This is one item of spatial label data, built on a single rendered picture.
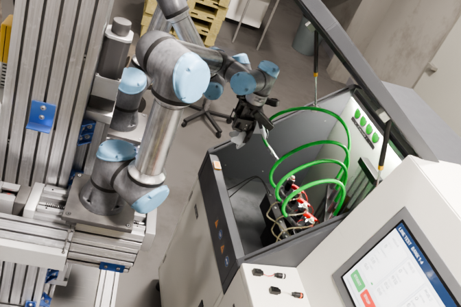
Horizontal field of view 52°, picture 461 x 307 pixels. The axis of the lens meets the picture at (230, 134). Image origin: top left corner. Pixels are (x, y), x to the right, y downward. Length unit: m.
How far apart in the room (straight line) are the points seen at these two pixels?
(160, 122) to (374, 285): 0.80
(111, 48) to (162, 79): 0.40
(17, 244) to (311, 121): 1.34
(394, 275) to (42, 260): 1.06
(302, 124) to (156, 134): 1.06
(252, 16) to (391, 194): 5.66
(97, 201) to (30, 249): 0.24
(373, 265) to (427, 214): 0.23
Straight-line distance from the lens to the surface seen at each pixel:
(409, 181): 1.56
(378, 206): 1.61
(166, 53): 1.21
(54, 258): 1.60
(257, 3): 6.98
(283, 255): 1.75
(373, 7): 6.40
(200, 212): 2.19
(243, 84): 1.52
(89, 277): 2.49
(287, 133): 2.23
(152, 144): 1.32
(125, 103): 1.93
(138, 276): 2.83
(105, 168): 1.49
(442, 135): 2.06
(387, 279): 1.52
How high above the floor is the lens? 2.15
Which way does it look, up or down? 30 degrees down
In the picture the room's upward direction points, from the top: 24 degrees clockwise
